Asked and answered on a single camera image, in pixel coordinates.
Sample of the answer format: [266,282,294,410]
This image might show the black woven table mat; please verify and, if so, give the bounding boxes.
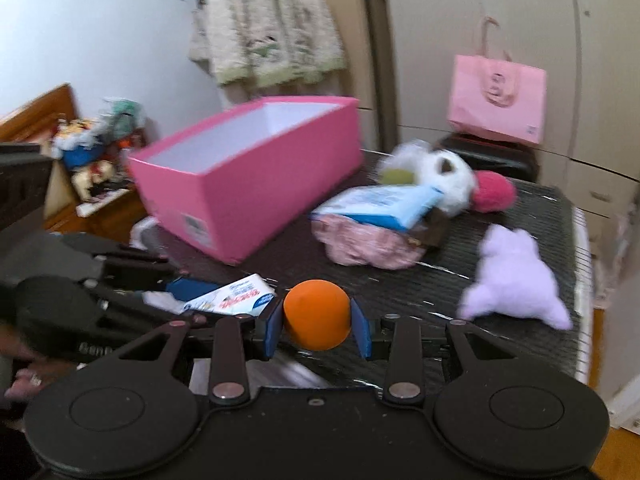
[144,148,586,391]

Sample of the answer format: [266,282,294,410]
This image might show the green egg-shaped sponge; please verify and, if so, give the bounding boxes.
[378,168,416,185]

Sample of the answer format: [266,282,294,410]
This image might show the orange foam ball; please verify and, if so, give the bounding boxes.
[283,280,352,351]

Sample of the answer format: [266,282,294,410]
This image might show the pink paper shopping bag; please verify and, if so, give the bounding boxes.
[447,16,547,146]

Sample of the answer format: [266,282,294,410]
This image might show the black suitcase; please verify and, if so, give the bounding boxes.
[438,133,539,182]

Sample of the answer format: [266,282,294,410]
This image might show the blue white wet wipes pack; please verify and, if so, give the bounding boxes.
[310,184,444,232]

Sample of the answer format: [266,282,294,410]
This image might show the pink cardboard storage box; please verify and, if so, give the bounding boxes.
[128,96,363,264]

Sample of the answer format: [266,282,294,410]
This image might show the magenta fluffy pompom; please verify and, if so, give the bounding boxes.
[471,170,516,212]

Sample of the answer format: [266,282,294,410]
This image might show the purple plush toy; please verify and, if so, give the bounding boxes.
[457,224,573,330]

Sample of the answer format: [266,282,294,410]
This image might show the person's left hand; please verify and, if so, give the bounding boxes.
[1,323,77,402]

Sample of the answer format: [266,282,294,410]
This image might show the wooden side cabinet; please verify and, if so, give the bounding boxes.
[1,84,148,243]

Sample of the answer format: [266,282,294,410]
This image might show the cream knitted cardigan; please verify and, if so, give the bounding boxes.
[189,0,347,89]

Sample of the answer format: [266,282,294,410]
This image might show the small white tissue pack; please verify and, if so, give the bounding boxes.
[142,274,274,316]

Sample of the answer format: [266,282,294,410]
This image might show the white plush toy brown ears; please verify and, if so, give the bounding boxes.
[415,149,477,218]

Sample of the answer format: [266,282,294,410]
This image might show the beige wardrobe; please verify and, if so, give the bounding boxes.
[309,0,640,241]

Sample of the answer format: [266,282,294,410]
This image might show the white mesh bath pouf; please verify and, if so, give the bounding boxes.
[376,139,432,177]

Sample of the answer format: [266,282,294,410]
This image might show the pink floral scrunchie cloth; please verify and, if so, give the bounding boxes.
[311,209,450,270]

